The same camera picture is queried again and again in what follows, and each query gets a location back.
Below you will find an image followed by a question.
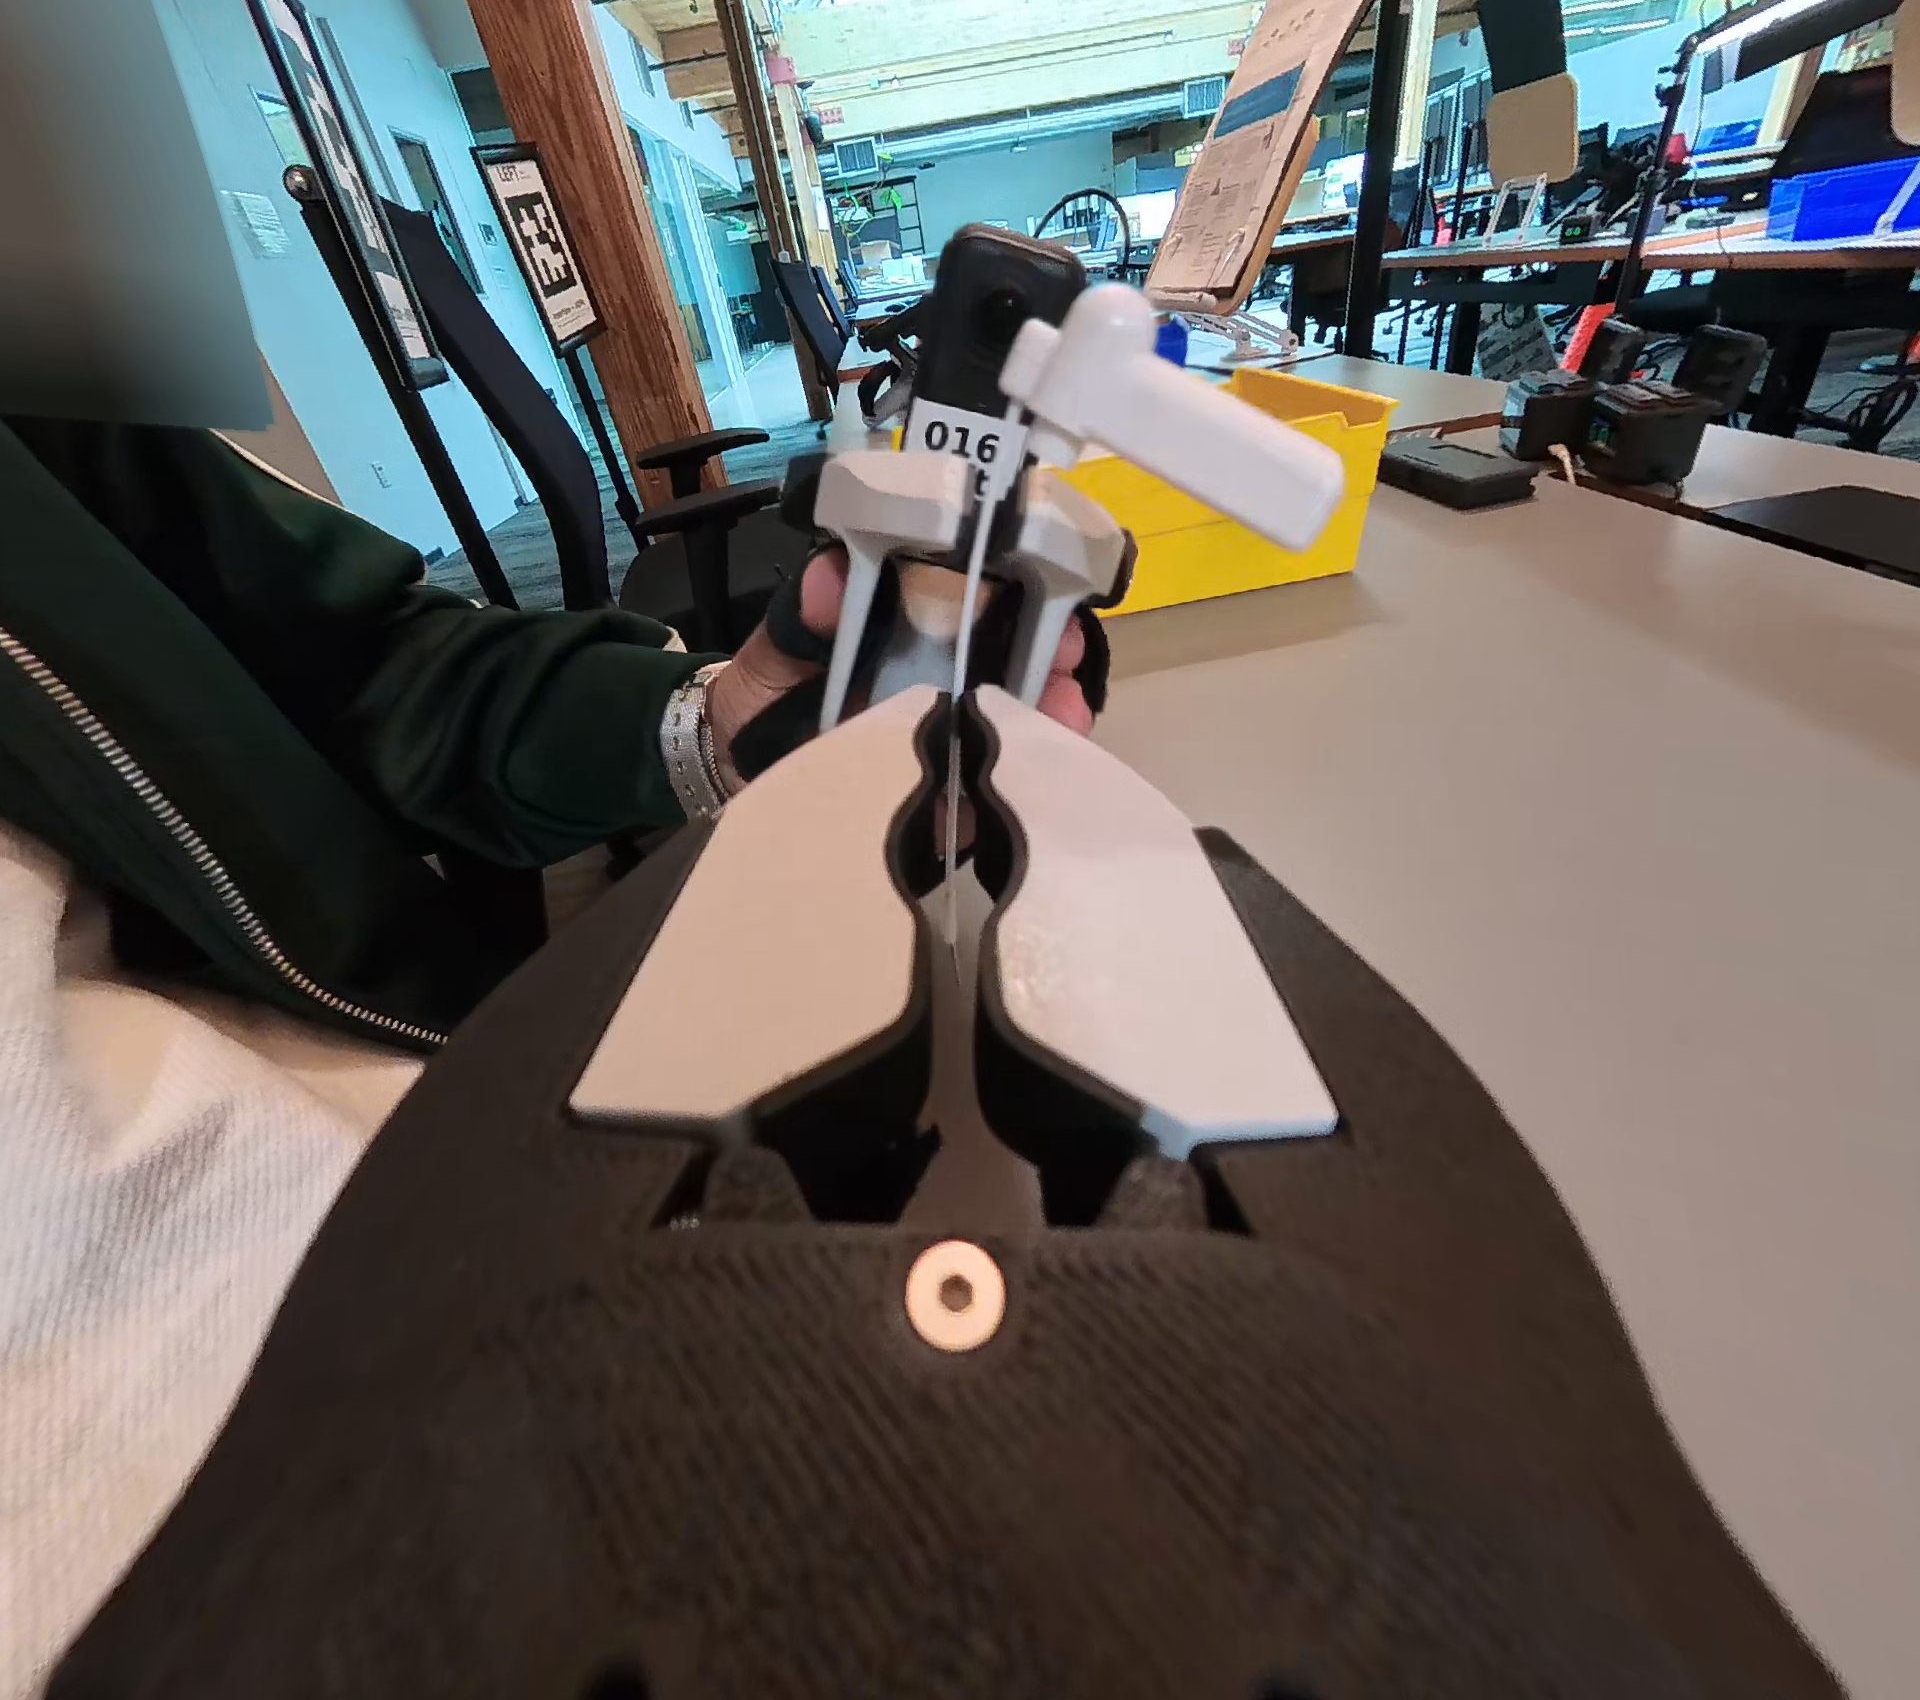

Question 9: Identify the person's left hand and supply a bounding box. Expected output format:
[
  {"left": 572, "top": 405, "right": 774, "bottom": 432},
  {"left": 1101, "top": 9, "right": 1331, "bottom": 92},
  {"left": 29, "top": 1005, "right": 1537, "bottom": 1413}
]
[{"left": 704, "top": 557, "right": 1114, "bottom": 780}]

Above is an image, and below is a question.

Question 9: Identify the wooden post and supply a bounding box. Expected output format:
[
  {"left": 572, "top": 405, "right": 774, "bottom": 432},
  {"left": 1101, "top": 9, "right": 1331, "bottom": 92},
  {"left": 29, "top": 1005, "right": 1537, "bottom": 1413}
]
[{"left": 389, "top": 0, "right": 721, "bottom": 503}]

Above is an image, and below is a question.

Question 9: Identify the yellow plastic bin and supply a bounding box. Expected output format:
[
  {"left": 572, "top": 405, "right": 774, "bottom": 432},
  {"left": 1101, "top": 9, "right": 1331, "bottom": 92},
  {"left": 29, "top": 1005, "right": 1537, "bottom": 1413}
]
[{"left": 1051, "top": 364, "right": 1400, "bottom": 617}]

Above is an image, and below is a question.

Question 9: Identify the black monitor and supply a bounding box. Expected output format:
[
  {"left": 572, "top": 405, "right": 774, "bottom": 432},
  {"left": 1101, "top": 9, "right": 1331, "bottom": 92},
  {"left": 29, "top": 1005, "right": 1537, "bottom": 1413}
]
[{"left": 1474, "top": 0, "right": 1570, "bottom": 94}]

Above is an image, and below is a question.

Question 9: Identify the person's white clothing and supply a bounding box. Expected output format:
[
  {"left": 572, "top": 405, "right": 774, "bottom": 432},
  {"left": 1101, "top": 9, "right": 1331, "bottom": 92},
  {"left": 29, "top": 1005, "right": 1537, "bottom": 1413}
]
[{"left": 0, "top": 821, "right": 429, "bottom": 1700}]

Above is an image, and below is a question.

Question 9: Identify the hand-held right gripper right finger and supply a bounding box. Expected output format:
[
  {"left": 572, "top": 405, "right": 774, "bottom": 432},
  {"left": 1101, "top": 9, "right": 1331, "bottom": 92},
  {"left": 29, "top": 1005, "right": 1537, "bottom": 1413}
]
[{"left": 961, "top": 693, "right": 1341, "bottom": 1227}]

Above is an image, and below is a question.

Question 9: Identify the black battery charger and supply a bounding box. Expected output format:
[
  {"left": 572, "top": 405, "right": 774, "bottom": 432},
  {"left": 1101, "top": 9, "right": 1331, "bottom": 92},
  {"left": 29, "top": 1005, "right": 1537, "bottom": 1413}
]
[
  {"left": 1588, "top": 379, "right": 1723, "bottom": 488},
  {"left": 1500, "top": 369, "right": 1595, "bottom": 458}
]

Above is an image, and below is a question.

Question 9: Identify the grey desk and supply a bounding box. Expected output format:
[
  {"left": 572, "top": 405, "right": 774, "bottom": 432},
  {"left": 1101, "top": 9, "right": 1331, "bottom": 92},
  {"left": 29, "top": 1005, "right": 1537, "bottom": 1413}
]
[{"left": 840, "top": 351, "right": 1920, "bottom": 1700}]

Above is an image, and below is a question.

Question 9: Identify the cardboard sheet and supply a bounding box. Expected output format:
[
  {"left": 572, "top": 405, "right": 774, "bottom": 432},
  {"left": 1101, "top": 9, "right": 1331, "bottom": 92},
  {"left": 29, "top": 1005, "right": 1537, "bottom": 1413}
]
[{"left": 1144, "top": 0, "right": 1426, "bottom": 298}]

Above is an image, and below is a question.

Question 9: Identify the person's left forearm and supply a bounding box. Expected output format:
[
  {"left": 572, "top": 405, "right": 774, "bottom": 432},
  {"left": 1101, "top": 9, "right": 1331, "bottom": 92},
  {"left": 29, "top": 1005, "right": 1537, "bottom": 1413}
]
[{"left": 224, "top": 530, "right": 706, "bottom": 875}]

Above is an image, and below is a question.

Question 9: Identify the black office chair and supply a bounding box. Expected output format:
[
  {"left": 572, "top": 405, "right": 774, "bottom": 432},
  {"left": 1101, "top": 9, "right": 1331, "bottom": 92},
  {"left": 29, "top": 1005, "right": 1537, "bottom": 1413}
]
[
  {"left": 618, "top": 424, "right": 812, "bottom": 652},
  {"left": 772, "top": 250, "right": 850, "bottom": 383}
]

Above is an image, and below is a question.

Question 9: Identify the black flat box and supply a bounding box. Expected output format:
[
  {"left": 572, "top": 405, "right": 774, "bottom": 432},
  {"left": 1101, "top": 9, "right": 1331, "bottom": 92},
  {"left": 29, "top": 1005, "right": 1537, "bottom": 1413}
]
[{"left": 1377, "top": 436, "right": 1544, "bottom": 512}]

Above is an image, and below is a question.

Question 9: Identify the silver wristwatch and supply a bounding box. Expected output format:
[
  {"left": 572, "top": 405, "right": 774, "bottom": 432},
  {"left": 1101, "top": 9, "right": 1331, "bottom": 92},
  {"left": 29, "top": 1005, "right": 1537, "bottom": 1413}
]
[{"left": 660, "top": 661, "right": 738, "bottom": 827}]

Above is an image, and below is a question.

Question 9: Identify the black high-back chair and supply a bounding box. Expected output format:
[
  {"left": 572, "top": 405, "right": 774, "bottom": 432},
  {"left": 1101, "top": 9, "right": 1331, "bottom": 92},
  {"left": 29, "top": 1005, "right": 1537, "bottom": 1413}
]
[{"left": 375, "top": 196, "right": 621, "bottom": 612}]

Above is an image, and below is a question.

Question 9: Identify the person's green jacket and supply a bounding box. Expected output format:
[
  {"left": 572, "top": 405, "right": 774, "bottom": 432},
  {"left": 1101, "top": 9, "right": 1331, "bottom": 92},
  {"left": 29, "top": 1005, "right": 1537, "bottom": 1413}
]
[{"left": 0, "top": 417, "right": 452, "bottom": 1057}]

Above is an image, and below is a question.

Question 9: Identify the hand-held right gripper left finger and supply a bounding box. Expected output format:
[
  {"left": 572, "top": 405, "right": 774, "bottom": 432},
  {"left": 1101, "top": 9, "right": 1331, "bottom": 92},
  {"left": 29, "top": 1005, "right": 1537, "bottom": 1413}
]
[{"left": 567, "top": 685, "right": 954, "bottom": 1227}]

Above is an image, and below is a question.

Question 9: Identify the black bar lamp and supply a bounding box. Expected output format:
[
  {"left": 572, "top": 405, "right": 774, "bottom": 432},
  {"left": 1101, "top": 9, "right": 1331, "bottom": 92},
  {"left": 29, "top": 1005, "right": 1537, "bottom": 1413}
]
[{"left": 1612, "top": 0, "right": 1920, "bottom": 275}]

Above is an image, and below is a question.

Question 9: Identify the black pole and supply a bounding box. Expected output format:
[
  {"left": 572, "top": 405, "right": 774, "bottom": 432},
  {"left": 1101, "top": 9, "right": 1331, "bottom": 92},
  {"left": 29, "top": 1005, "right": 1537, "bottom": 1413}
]
[{"left": 1339, "top": 0, "right": 1445, "bottom": 359}]

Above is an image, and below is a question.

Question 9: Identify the black framed marker sign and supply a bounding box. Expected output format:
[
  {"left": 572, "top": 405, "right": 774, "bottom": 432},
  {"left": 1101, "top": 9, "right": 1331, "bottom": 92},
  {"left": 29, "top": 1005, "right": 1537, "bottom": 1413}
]
[{"left": 468, "top": 139, "right": 606, "bottom": 359}]

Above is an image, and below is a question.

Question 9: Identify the large black framed poster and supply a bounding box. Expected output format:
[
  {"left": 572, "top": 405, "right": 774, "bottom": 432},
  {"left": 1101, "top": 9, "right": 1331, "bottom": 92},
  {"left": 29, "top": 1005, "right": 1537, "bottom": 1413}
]
[{"left": 184, "top": 0, "right": 452, "bottom": 393}]

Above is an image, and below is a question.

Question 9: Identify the black desk mat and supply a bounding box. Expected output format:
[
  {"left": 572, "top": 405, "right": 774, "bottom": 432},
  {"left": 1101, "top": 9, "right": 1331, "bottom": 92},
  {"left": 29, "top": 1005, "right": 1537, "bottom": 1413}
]
[{"left": 1707, "top": 483, "right": 1920, "bottom": 583}]

